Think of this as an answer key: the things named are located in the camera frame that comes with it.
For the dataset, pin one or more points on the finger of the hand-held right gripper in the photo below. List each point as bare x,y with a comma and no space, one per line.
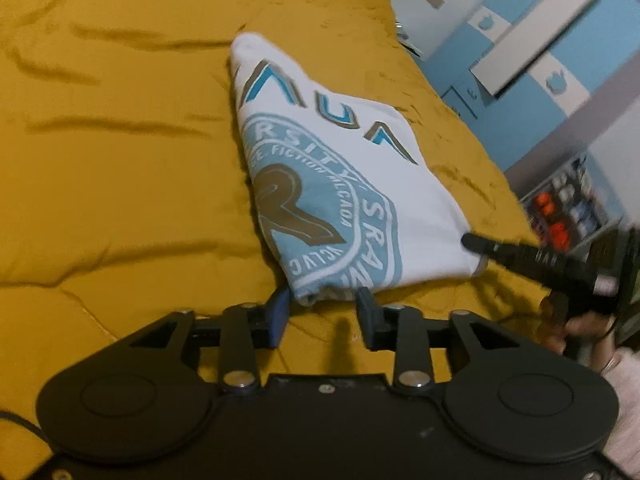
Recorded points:
525,257

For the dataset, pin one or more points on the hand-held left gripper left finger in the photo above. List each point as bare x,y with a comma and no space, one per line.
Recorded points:
277,317

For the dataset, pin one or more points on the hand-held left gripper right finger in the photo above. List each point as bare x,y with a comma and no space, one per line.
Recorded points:
367,317

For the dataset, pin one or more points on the white printed sweatshirt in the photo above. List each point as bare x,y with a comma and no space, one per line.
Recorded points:
325,185

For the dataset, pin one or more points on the person's right hand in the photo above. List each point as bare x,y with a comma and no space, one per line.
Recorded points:
587,330

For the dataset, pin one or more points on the cluttered storage shelf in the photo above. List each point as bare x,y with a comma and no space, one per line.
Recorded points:
565,205

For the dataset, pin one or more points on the blue and white wardrobe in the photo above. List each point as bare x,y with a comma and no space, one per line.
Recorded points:
500,125

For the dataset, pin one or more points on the yellow quilted bed blanket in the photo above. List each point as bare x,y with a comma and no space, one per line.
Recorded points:
125,160

